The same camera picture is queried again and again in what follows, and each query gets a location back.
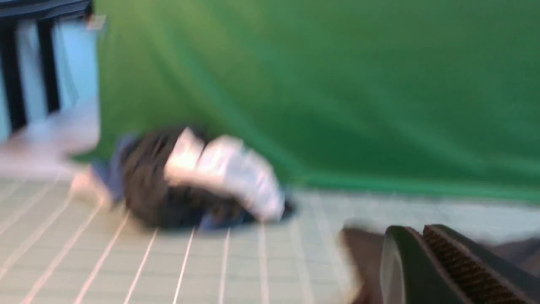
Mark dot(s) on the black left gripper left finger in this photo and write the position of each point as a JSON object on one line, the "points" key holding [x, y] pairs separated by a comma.
{"points": [[410, 273]]}

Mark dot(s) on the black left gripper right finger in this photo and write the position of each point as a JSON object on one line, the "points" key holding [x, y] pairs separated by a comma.
{"points": [[484, 277]]}

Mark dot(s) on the dark gray long-sleeve top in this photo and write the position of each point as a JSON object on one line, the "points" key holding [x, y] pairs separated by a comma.
{"points": [[365, 248]]}

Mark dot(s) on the green backdrop cloth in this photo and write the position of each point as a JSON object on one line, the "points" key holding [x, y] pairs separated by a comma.
{"points": [[420, 96]]}

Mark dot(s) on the white crumpled garment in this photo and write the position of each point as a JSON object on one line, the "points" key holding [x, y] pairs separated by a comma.
{"points": [[229, 169]]}

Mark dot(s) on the dark gray crumpled garment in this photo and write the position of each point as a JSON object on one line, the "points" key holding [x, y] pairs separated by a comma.
{"points": [[157, 204]]}

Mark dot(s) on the blue crumpled garment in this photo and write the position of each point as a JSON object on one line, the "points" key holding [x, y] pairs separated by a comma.
{"points": [[109, 171]]}

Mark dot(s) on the teal grid table mat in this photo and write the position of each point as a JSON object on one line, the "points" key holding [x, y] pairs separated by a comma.
{"points": [[60, 251]]}

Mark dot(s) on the black window frame bars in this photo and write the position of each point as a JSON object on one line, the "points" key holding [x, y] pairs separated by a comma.
{"points": [[30, 88]]}

